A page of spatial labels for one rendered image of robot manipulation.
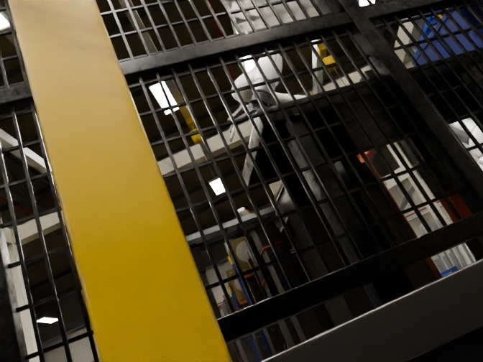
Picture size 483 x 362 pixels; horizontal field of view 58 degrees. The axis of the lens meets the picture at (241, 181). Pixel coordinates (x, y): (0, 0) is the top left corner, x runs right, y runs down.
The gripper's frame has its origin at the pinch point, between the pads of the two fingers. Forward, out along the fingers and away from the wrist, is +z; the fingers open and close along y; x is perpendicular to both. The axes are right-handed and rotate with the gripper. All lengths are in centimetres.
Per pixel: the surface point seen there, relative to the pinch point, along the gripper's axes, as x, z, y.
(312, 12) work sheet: 86, 16, -19
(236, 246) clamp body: 33, 48, -10
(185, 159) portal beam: -339, -129, 126
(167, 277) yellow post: 107, 69, -14
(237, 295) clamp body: -2, 56, -10
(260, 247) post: 52, 51, -17
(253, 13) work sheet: 87, 20, -9
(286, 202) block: 61, 43, -21
